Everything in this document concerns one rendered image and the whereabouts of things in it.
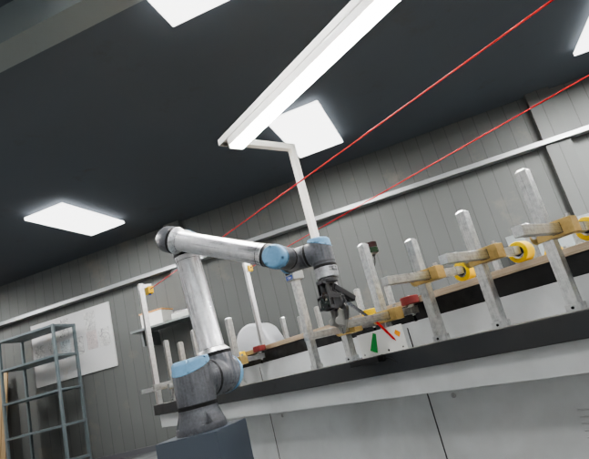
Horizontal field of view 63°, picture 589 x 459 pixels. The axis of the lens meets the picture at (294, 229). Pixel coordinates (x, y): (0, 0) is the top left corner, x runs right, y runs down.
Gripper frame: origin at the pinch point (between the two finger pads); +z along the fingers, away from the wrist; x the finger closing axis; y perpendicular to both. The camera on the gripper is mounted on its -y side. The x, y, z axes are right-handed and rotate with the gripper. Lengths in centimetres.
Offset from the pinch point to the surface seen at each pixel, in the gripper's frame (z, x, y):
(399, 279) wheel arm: -12.0, 26.4, -6.7
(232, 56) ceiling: -255, -150, -88
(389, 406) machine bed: 36, -35, -48
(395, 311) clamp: -3.1, 4.8, -24.9
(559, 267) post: -2, 71, -26
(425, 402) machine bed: 36, -13, -48
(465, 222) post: -25, 47, -25
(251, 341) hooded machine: -37, -421, -221
